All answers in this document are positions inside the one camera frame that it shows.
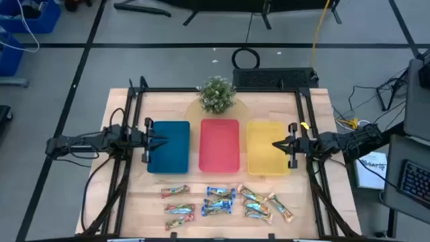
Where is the orange-ended granola bar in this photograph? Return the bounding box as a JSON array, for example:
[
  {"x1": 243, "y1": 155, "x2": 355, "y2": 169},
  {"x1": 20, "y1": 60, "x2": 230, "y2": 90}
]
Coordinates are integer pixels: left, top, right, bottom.
[
  {"x1": 267, "y1": 192, "x2": 296, "y2": 224},
  {"x1": 243, "y1": 207, "x2": 274, "y2": 225},
  {"x1": 236, "y1": 184, "x2": 269, "y2": 204},
  {"x1": 243, "y1": 198, "x2": 271, "y2": 215}
]

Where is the large blue storage bin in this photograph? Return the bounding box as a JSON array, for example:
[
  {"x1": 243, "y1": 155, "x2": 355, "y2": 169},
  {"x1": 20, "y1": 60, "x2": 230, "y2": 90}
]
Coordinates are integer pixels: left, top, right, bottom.
[{"x1": 0, "y1": 0, "x2": 62, "y2": 35}]

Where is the yellow power plug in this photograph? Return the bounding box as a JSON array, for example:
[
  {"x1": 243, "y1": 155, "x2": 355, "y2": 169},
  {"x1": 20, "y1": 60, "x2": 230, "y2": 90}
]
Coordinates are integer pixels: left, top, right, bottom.
[{"x1": 336, "y1": 117, "x2": 360, "y2": 131}]

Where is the blue plastic tray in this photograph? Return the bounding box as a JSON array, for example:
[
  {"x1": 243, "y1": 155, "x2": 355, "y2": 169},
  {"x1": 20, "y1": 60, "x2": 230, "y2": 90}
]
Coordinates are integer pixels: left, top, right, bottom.
[{"x1": 146, "y1": 120, "x2": 191, "y2": 175}]

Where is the yellow hanging cable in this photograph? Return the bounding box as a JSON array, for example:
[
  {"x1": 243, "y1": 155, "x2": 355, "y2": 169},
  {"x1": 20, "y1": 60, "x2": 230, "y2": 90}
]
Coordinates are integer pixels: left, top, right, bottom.
[{"x1": 308, "y1": 0, "x2": 332, "y2": 68}]

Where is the backlit black keyboard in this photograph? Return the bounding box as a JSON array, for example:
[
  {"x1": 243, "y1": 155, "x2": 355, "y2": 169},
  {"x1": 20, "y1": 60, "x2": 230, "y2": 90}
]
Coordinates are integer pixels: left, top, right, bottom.
[{"x1": 397, "y1": 159, "x2": 430, "y2": 210}]

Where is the black partition screen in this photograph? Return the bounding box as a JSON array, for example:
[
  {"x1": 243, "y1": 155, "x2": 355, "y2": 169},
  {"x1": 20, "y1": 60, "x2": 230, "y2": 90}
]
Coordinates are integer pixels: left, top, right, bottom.
[{"x1": 113, "y1": 0, "x2": 343, "y2": 30}]

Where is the yellow plastic tray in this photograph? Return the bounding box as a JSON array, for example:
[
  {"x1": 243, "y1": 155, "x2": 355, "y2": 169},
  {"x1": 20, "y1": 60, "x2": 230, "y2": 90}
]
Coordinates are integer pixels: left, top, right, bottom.
[{"x1": 247, "y1": 120, "x2": 291, "y2": 176}]

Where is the white paper booklet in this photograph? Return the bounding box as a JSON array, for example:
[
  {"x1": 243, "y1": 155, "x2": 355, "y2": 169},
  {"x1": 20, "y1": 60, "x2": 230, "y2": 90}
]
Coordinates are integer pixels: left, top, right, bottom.
[{"x1": 353, "y1": 151, "x2": 388, "y2": 191}]

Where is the white cable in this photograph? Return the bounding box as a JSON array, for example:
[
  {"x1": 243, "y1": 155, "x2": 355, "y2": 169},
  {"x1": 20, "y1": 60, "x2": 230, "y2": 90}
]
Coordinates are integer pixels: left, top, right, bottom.
[{"x1": 0, "y1": 0, "x2": 41, "y2": 54}]

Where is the red-ended granola bar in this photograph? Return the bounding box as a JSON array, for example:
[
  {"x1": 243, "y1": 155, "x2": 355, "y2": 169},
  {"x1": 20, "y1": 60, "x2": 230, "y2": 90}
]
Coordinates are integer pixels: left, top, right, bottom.
[
  {"x1": 163, "y1": 202, "x2": 196, "y2": 216},
  {"x1": 160, "y1": 184, "x2": 191, "y2": 199},
  {"x1": 164, "y1": 213, "x2": 196, "y2": 232}
]

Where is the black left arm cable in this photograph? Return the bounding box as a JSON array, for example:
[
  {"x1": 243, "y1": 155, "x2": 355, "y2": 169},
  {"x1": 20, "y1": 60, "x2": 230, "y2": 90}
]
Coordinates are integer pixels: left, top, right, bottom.
[{"x1": 80, "y1": 107, "x2": 128, "y2": 233}]

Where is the black aluminium table frame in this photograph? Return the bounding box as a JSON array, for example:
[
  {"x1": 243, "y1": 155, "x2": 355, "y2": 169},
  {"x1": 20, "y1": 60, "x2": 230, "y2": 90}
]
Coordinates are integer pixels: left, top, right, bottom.
[{"x1": 80, "y1": 75, "x2": 362, "y2": 242}]

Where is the black coiled cable ring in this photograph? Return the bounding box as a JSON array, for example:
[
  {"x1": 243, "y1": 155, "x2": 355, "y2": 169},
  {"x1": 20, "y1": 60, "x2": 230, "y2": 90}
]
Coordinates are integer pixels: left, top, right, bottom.
[{"x1": 230, "y1": 47, "x2": 261, "y2": 70}]

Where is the red plastic tray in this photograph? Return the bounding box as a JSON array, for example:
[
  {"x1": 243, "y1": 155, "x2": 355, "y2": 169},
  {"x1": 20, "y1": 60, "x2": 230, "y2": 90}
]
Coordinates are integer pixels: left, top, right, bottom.
[{"x1": 198, "y1": 118, "x2": 241, "y2": 173}]

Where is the grey side desk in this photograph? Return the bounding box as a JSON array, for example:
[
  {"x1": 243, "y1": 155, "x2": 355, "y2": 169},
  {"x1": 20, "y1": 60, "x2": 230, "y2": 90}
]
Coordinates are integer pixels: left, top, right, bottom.
[{"x1": 402, "y1": 58, "x2": 430, "y2": 143}]

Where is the grey desk with keyboard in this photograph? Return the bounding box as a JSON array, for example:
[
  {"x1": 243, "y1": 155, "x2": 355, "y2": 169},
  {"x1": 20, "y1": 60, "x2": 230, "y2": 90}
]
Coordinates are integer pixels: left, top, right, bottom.
[{"x1": 382, "y1": 133, "x2": 430, "y2": 225}]

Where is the black perforated computer case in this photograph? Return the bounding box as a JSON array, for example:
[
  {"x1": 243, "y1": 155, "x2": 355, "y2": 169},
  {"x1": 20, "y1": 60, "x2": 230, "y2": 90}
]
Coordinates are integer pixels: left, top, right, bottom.
[{"x1": 232, "y1": 67, "x2": 320, "y2": 90}]

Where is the small green potted plant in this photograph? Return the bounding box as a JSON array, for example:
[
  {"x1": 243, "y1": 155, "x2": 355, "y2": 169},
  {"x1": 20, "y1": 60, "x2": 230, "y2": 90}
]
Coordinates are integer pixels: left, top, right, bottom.
[{"x1": 196, "y1": 75, "x2": 238, "y2": 115}]

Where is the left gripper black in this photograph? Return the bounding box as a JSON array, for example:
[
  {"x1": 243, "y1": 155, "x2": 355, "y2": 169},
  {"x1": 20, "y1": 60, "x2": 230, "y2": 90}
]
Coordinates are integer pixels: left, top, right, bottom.
[{"x1": 129, "y1": 117, "x2": 169, "y2": 164}]

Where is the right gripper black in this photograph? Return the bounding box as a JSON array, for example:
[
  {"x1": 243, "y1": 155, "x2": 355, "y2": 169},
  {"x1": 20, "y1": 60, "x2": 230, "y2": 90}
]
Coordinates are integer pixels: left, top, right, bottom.
[{"x1": 271, "y1": 122, "x2": 318, "y2": 169}]

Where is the round translucent yellow placemat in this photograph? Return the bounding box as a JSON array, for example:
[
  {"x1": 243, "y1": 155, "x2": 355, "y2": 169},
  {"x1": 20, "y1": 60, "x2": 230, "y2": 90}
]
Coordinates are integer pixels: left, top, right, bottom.
[{"x1": 183, "y1": 95, "x2": 253, "y2": 127}]

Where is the black floor cable tangle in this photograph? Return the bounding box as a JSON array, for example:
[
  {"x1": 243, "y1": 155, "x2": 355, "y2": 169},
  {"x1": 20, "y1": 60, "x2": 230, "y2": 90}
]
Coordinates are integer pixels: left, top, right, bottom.
[{"x1": 347, "y1": 66, "x2": 410, "y2": 112}]

